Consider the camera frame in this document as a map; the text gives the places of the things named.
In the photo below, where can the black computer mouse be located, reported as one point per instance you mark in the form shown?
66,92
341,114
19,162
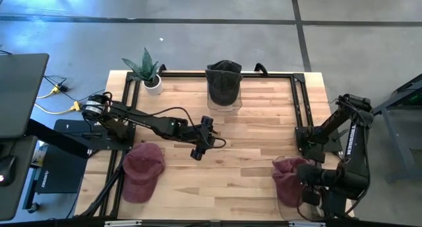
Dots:
6,171

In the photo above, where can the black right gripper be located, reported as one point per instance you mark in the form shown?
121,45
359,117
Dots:
310,175

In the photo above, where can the black Husky box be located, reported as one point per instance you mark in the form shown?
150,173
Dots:
62,174

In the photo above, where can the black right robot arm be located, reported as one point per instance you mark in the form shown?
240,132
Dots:
351,148

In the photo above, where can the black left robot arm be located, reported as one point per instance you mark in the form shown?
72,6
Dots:
145,121

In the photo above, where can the black desk top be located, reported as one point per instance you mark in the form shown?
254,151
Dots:
19,197

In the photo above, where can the blue stand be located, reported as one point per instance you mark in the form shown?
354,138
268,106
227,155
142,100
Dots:
30,187

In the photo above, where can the grey metal cart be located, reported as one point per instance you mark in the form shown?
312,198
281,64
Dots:
402,131

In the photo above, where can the black curved bracket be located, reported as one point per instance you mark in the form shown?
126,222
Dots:
162,68
261,68

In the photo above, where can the maroon baseball cap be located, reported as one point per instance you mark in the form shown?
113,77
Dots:
287,184
141,174

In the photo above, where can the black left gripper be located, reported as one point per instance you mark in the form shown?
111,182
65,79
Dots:
201,138

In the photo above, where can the snake plant in white pot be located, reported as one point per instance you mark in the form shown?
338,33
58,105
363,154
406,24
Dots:
152,83

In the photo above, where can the clear plastic bin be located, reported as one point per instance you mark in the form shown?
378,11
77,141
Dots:
287,213
224,110

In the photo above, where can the black aluminium table frame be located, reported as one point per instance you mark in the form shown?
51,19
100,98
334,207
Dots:
263,75

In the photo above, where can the silver metal bracket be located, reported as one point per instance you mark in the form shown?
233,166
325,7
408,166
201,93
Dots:
122,223
306,224

